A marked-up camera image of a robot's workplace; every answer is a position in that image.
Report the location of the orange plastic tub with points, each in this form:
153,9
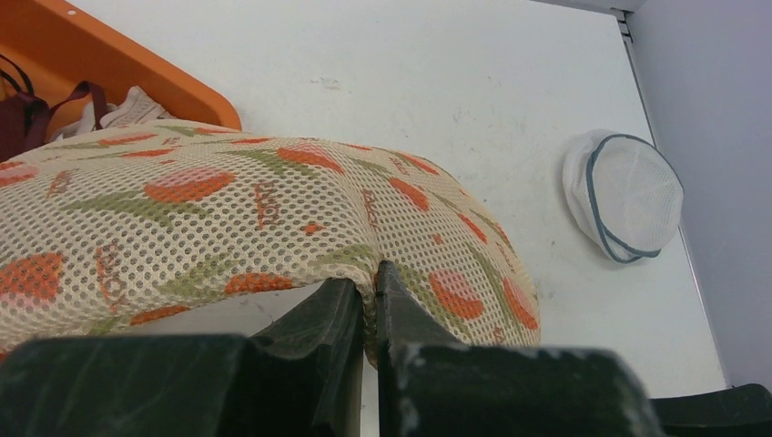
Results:
59,45

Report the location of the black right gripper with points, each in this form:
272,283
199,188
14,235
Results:
739,411

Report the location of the dark red bra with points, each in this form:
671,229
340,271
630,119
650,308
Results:
25,118

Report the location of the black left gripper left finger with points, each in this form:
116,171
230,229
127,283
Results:
300,376

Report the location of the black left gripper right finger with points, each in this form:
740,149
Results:
430,384

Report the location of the floral padded bra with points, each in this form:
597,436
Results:
122,226

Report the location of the beige crumpled garment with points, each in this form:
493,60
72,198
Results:
137,107

